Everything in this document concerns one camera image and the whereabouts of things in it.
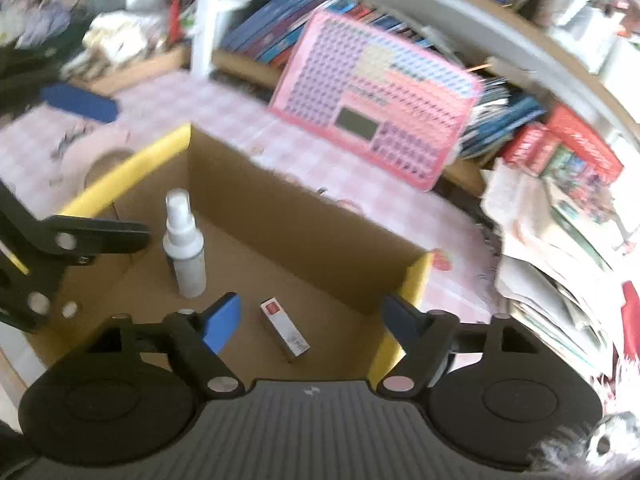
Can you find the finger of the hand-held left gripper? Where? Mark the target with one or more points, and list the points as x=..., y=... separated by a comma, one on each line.
x=47, y=305
x=100, y=237

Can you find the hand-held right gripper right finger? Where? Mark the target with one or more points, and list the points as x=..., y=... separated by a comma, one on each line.
x=400, y=319

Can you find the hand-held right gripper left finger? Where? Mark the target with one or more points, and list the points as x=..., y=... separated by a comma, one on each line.
x=222, y=322

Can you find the clear tape roll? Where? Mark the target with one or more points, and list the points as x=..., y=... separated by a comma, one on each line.
x=91, y=175

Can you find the small red and white box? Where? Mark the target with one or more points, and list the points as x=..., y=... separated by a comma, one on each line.
x=285, y=332

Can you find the white spray bottle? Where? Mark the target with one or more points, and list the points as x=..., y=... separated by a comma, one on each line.
x=187, y=260

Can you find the yellow-edged cardboard box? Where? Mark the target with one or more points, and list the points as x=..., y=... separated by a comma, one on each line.
x=300, y=240

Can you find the blue flat case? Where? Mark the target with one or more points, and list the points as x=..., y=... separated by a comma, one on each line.
x=80, y=102

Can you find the stack of papers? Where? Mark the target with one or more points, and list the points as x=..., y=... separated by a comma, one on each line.
x=545, y=270

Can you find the crumpled white paper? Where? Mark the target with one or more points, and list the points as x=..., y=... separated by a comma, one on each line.
x=120, y=35

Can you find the red boxed book set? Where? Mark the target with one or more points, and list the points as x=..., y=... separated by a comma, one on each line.
x=525, y=147

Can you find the pink toy keyboard tablet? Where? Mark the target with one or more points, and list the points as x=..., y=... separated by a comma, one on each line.
x=375, y=100

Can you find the leaning blue book bundle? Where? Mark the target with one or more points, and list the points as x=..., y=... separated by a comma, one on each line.
x=500, y=120

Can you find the white and wooden bookshelf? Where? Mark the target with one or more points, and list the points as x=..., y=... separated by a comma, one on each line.
x=205, y=35

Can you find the grey furry item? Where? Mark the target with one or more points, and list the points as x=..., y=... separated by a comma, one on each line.
x=590, y=450

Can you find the red cloth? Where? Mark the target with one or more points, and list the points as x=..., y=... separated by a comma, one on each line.
x=631, y=315

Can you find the thick red dictionary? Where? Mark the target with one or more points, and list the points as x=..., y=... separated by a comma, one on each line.
x=585, y=140

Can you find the row of blue books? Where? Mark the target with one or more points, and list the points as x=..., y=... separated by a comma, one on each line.
x=270, y=30

